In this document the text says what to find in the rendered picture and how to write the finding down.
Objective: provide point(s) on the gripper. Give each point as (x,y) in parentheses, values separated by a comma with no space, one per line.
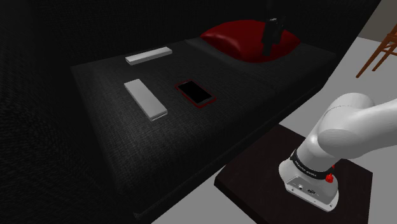
(273,31)

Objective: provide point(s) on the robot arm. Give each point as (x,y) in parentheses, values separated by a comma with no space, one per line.
(341,130)

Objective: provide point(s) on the red cushion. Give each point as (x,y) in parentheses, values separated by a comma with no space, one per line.
(238,40)

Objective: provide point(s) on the red-cased black phone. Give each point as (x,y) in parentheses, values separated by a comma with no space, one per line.
(195,93)

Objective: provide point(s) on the wooden chair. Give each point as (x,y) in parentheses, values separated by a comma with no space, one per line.
(377,54)

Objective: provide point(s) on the dark sofa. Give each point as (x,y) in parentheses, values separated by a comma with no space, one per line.
(217,133)

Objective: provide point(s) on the grey remote control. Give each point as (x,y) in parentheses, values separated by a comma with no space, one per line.
(149,55)
(145,98)

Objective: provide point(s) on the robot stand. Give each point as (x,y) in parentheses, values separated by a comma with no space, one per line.
(257,180)

